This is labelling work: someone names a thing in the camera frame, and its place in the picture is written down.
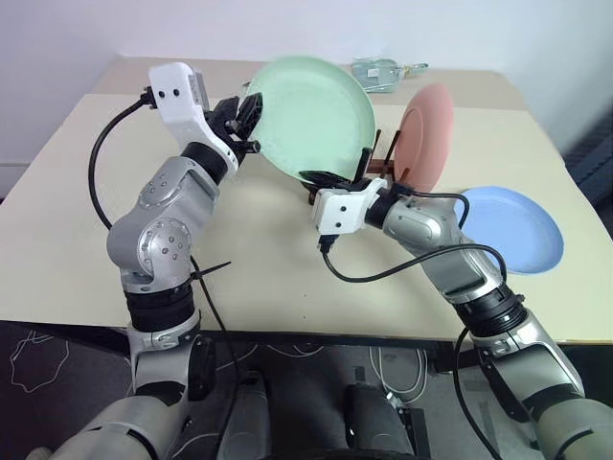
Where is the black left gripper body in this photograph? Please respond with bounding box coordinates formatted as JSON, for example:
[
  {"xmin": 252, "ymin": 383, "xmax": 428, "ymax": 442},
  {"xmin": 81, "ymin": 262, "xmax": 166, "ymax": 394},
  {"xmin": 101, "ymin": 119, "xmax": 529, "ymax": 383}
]
[{"xmin": 208, "ymin": 97, "xmax": 262, "ymax": 155}]

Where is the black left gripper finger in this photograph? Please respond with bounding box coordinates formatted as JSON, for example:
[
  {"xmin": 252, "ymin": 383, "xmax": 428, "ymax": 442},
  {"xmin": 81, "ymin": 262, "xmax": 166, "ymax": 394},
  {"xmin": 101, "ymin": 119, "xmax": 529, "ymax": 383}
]
[{"xmin": 238, "ymin": 92, "xmax": 265, "ymax": 140}]

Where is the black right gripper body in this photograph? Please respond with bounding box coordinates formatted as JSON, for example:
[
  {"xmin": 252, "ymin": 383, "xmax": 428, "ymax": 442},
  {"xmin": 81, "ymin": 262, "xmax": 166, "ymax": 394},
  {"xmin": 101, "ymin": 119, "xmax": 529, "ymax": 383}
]
[{"xmin": 329, "ymin": 176, "xmax": 365, "ymax": 194}]

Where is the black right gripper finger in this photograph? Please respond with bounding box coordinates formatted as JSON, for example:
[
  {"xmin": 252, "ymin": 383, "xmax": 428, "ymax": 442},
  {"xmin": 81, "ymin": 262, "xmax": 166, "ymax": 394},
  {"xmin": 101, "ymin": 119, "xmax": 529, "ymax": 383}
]
[{"xmin": 300, "ymin": 169, "xmax": 348, "ymax": 185}]

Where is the green plate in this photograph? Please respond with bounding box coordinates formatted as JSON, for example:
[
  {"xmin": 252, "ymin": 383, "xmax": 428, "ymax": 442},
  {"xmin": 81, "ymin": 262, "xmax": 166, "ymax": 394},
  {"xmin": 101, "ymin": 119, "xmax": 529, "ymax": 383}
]
[{"xmin": 248, "ymin": 56, "xmax": 376, "ymax": 184}]

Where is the dark wooden dish rack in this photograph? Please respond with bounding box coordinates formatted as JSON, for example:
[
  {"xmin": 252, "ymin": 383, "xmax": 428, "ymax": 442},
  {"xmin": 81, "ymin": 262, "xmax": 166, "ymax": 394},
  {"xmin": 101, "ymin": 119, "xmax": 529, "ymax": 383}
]
[{"xmin": 305, "ymin": 127, "xmax": 416, "ymax": 205}]

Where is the pink plate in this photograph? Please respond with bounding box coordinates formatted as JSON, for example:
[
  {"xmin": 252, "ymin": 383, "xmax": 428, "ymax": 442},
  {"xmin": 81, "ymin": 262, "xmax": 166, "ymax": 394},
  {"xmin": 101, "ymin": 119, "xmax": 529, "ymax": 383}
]
[{"xmin": 393, "ymin": 82, "xmax": 455, "ymax": 194}]

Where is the clear plastic bag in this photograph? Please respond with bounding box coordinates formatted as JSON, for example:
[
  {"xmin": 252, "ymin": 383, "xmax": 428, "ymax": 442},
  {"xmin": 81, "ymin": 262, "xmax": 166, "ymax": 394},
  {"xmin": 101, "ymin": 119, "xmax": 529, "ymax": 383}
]
[{"xmin": 351, "ymin": 57, "xmax": 430, "ymax": 95}]

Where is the blue plate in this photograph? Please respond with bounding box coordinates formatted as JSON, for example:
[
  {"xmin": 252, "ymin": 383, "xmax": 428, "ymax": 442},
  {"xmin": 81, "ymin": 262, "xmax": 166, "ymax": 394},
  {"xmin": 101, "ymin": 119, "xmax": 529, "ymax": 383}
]
[{"xmin": 451, "ymin": 185, "xmax": 566, "ymax": 277}]

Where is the dark rounded robot leg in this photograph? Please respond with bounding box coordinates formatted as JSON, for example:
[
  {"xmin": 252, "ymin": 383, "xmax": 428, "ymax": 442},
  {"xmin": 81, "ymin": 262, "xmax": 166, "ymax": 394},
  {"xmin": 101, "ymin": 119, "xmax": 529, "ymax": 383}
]
[{"xmin": 342, "ymin": 381, "xmax": 422, "ymax": 460}]

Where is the dark ribbed radiator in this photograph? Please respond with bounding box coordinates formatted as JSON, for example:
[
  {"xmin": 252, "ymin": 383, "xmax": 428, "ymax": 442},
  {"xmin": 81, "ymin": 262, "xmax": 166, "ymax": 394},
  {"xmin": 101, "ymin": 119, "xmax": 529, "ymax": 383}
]
[{"xmin": 563, "ymin": 108, "xmax": 613, "ymax": 186}]

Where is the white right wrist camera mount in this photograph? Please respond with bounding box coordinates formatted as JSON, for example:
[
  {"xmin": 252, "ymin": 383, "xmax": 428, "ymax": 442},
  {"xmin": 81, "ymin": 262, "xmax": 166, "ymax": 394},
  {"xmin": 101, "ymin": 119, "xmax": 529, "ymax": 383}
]
[{"xmin": 312, "ymin": 176, "xmax": 390, "ymax": 239}]

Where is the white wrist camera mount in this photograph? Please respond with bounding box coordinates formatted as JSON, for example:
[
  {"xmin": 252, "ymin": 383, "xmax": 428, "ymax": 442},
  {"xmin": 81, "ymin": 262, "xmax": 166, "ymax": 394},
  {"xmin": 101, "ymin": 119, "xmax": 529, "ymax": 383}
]
[
  {"xmin": 312, "ymin": 176, "xmax": 390, "ymax": 239},
  {"xmin": 148, "ymin": 61, "xmax": 239, "ymax": 179}
]

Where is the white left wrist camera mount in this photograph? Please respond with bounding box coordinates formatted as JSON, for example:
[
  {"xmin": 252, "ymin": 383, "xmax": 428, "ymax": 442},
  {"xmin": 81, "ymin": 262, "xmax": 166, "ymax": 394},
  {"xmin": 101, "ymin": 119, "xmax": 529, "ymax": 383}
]
[{"xmin": 148, "ymin": 61, "xmax": 239, "ymax": 179}]

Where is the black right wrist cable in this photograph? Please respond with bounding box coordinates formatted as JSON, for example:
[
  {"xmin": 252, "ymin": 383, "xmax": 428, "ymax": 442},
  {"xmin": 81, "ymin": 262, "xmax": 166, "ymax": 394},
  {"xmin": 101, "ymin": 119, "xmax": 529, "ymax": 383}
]
[{"xmin": 317, "ymin": 191, "xmax": 510, "ymax": 285}]

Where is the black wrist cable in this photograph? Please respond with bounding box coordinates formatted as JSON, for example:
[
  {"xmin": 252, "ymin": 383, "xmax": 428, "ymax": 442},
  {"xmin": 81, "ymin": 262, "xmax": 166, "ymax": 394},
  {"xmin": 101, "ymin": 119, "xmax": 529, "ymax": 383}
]
[
  {"xmin": 317, "ymin": 191, "xmax": 510, "ymax": 285},
  {"xmin": 88, "ymin": 93, "xmax": 155, "ymax": 231}
]

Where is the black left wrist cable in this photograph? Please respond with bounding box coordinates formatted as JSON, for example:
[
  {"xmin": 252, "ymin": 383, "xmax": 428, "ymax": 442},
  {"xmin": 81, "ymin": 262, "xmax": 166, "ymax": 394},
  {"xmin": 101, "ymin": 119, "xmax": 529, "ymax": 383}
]
[{"xmin": 88, "ymin": 93, "xmax": 155, "ymax": 231}]

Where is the black cable tie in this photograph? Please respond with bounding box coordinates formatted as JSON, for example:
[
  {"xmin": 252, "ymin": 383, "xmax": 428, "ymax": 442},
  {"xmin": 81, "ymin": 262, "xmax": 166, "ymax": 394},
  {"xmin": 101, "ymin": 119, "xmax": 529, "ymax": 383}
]
[{"xmin": 190, "ymin": 260, "xmax": 233, "ymax": 285}]

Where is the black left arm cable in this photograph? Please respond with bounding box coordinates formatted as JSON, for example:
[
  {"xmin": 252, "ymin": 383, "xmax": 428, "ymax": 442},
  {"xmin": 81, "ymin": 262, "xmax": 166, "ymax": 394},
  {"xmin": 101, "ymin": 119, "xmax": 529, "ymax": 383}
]
[{"xmin": 190, "ymin": 253, "xmax": 243, "ymax": 460}]

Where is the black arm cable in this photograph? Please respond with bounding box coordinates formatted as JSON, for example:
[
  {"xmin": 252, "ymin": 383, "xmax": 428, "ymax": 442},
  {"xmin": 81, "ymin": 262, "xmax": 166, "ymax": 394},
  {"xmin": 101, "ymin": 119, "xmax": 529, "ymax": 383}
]
[
  {"xmin": 190, "ymin": 253, "xmax": 243, "ymax": 460},
  {"xmin": 452, "ymin": 326, "xmax": 502, "ymax": 457}
]

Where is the white floor cable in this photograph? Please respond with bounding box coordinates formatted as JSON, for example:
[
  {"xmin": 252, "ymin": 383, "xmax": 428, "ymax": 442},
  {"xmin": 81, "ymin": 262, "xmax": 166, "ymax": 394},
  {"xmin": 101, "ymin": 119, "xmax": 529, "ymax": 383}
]
[{"xmin": 367, "ymin": 343, "xmax": 435, "ymax": 404}]

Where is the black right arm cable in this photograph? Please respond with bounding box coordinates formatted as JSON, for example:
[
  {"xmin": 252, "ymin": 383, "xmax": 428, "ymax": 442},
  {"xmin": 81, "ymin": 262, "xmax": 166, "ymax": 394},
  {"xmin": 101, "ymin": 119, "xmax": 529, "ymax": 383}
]
[{"xmin": 452, "ymin": 326, "xmax": 502, "ymax": 457}]

